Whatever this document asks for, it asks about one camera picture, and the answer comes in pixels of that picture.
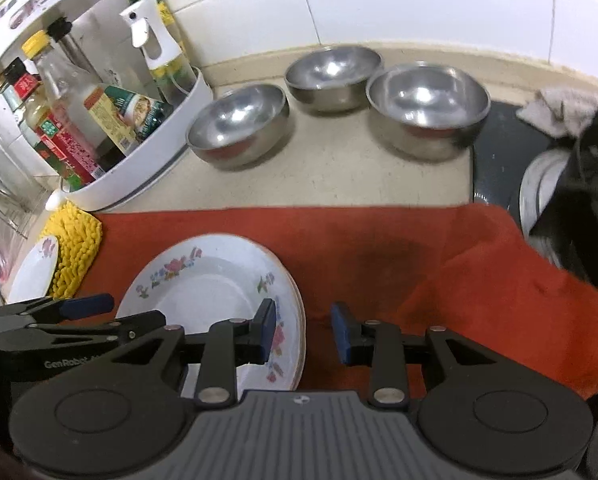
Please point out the white spray bottle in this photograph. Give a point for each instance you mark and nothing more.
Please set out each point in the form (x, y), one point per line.
(166, 61)

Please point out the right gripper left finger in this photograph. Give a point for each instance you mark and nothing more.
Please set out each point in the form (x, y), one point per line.
(230, 344)

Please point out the yellow chenille mat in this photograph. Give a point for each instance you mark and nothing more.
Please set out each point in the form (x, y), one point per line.
(79, 235)

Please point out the grey rag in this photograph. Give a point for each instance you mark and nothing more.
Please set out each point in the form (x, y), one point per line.
(560, 111)

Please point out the black induction cooktop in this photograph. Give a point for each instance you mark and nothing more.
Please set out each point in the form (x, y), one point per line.
(501, 154)

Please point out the orange red cloth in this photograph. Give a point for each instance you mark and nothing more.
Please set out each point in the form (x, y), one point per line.
(467, 268)

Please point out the steel bowl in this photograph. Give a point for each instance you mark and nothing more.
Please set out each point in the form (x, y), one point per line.
(332, 80)
(241, 127)
(427, 112)

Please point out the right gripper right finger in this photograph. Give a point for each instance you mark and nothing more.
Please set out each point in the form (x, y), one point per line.
(377, 345)

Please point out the clear yellow cap bottle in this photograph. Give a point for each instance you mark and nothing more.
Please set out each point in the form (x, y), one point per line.
(67, 85)

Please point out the red label oil bottle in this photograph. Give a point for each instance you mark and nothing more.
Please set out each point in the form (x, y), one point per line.
(77, 162)

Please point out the white plate with pink flowers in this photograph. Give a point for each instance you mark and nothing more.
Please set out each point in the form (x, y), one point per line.
(37, 269)

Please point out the floral plate with orange rim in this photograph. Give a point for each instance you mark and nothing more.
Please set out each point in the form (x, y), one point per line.
(213, 277)

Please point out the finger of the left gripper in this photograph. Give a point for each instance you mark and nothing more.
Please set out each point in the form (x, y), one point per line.
(119, 331)
(48, 309)

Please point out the white round condiment tray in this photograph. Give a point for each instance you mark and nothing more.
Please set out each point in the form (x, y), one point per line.
(124, 176)

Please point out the green label small bottle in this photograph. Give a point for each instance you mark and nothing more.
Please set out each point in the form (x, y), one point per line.
(127, 117)

